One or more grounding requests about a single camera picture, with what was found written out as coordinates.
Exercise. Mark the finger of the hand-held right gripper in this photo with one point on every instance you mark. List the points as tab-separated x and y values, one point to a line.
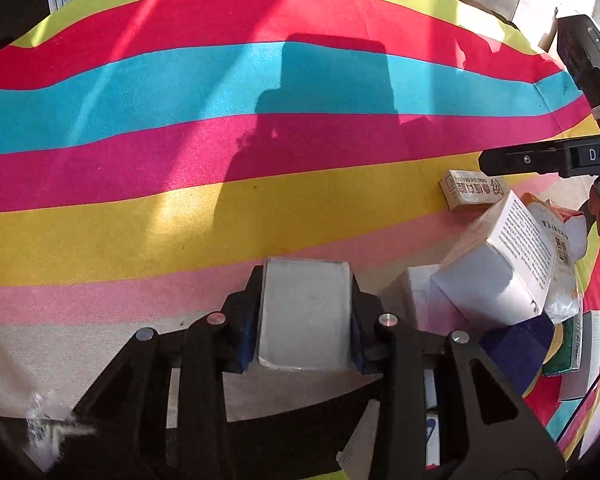
520	159

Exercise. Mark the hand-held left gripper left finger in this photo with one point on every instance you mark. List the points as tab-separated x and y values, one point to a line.
245	335

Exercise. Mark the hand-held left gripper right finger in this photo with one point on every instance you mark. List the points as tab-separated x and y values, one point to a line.
357	340

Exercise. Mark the small white carton box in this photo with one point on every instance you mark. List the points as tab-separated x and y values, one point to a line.
305	315

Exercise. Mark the red white printed box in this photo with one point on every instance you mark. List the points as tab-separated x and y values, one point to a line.
555	230

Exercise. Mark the large white carton box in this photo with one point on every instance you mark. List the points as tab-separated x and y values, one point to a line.
490	270

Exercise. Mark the beige printed small box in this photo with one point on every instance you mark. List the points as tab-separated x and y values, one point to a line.
472	191

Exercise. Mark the plain white box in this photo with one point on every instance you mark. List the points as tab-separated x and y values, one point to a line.
410	295

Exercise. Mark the white paper box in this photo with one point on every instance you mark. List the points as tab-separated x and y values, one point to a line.
360	440

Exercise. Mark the blue white box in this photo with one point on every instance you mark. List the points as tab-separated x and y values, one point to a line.
431	430

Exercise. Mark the clear plastic bag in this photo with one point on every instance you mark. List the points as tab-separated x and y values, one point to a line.
562	300

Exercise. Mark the dark blue box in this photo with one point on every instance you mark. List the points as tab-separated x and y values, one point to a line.
517	345

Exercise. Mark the striped colourful tablecloth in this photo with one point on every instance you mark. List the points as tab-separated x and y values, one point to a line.
180	160

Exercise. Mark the green box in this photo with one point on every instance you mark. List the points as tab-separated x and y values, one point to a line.
562	360

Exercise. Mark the white grey flat box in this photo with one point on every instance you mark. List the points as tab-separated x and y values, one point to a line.
582	370

